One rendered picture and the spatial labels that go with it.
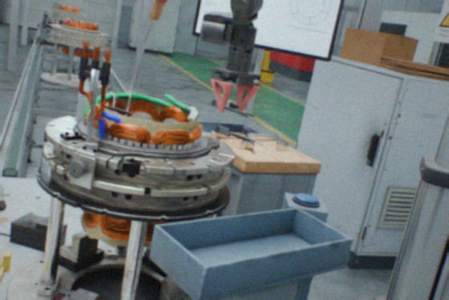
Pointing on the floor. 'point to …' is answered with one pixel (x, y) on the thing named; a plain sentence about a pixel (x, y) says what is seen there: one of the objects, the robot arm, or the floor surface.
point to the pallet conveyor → (26, 122)
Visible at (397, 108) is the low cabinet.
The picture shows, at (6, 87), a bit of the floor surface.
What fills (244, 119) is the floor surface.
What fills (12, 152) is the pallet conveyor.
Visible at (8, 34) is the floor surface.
